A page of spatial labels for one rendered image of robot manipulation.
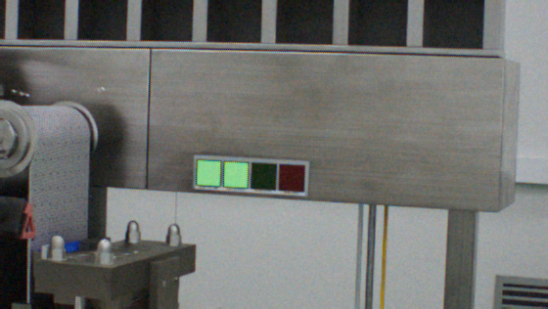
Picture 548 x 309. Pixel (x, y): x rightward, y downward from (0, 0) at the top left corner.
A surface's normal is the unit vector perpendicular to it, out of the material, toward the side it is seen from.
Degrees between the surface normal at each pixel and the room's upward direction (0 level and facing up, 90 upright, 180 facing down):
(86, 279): 90
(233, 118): 90
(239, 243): 90
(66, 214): 90
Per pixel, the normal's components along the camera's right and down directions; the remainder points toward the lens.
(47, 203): 0.95, 0.05
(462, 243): -0.32, 0.04
